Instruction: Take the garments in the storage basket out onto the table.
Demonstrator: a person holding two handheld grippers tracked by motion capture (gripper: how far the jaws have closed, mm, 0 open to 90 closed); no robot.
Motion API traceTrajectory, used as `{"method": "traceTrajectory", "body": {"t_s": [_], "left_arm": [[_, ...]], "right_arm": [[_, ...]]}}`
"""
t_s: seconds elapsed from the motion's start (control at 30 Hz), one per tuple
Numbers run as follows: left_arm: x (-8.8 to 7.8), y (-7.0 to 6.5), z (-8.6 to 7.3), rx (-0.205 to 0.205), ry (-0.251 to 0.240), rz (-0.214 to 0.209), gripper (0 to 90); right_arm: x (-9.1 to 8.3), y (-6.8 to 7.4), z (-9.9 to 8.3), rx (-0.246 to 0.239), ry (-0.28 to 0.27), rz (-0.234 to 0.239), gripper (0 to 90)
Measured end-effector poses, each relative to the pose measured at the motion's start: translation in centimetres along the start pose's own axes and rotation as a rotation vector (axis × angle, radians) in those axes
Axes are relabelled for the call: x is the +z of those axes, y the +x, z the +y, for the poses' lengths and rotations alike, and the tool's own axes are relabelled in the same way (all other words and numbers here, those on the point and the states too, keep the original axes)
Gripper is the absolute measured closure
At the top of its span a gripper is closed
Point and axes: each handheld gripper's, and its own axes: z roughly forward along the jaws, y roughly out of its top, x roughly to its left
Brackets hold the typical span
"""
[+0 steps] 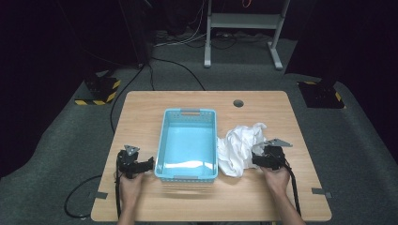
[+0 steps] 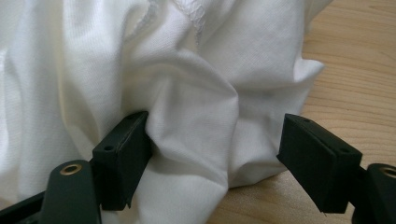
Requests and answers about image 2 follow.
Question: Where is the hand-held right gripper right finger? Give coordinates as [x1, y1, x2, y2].
[276, 113, 363, 215]

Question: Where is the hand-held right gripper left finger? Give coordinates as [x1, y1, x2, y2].
[92, 110, 153, 212]

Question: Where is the white cloth garment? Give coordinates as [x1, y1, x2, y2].
[0, 0, 334, 224]

